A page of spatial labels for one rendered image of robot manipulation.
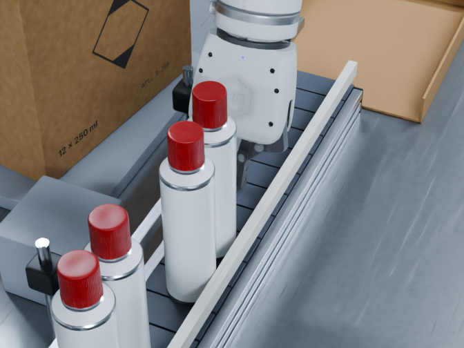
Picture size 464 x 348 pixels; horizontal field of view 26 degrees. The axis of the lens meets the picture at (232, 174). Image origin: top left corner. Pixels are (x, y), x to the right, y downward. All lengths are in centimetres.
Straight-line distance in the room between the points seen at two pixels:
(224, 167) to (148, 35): 34
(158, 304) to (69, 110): 28
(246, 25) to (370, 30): 55
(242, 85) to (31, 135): 28
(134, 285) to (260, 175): 35
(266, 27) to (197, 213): 19
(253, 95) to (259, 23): 8
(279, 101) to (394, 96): 40
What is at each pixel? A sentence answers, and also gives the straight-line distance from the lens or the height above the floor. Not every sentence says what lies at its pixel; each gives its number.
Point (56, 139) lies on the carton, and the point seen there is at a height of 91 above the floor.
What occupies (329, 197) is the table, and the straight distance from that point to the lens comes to 121.
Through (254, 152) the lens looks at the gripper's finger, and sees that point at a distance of 104.
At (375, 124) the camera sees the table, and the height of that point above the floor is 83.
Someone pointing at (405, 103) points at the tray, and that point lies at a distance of 136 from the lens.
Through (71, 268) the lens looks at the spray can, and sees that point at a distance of 78.
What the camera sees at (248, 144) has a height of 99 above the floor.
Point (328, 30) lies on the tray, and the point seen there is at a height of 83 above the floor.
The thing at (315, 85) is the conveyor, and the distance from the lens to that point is 130.
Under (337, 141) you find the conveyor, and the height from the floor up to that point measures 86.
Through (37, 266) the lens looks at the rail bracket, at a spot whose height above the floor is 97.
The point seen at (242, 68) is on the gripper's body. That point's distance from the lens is 100.
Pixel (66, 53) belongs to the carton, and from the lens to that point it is 114.
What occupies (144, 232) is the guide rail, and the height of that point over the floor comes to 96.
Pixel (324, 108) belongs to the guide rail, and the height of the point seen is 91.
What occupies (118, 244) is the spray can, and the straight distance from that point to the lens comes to 82.
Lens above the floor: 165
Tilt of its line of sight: 41 degrees down
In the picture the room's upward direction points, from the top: straight up
